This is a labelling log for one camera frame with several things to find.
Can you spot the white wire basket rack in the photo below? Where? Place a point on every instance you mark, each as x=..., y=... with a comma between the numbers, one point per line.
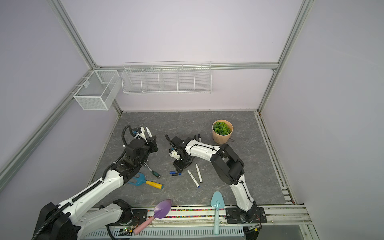
x=167, y=77

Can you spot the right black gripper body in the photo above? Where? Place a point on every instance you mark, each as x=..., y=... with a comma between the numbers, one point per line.
x=181, y=163

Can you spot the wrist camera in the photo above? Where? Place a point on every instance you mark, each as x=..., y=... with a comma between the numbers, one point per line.
x=174, y=154
x=139, y=133

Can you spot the purple garden trowel pink handle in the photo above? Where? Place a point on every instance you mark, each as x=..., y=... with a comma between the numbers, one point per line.
x=161, y=210

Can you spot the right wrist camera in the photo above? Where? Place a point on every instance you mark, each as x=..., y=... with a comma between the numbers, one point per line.
x=174, y=154

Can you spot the white mesh box basket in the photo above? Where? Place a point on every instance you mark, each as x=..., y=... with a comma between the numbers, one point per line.
x=99, y=90

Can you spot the potted green plant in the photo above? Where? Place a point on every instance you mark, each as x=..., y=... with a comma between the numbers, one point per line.
x=221, y=131

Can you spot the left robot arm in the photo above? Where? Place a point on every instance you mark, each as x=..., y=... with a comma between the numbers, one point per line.
x=70, y=220

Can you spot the light blue garden trowel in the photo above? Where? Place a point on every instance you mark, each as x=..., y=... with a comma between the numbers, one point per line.
x=217, y=202

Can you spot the blue garden fork yellow handle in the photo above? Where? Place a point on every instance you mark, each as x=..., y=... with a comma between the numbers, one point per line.
x=140, y=179

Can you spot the green handled ratchet screwdriver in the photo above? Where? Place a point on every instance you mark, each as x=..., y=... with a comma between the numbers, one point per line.
x=157, y=175

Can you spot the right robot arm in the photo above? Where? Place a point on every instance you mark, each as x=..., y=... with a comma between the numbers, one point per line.
x=230, y=169

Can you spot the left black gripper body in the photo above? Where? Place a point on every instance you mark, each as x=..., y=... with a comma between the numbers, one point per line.
x=149, y=148

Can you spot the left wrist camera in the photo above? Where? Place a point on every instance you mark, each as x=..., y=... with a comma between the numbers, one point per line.
x=139, y=133

